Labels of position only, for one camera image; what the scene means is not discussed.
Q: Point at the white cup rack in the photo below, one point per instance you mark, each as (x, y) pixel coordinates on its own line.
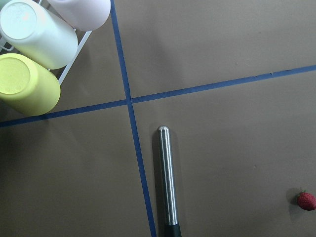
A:
(74, 54)

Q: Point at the red strawberry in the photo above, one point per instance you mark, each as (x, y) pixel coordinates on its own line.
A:
(306, 201)

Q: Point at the steel muddler black tip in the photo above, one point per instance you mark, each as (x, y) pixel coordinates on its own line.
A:
(172, 226)

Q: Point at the yellow upturned cup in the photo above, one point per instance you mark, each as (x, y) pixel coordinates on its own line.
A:
(26, 86)

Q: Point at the white upturned cup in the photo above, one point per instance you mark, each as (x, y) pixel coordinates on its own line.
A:
(39, 34)

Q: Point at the pink upturned cup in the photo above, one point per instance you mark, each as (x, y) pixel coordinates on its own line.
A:
(83, 15)

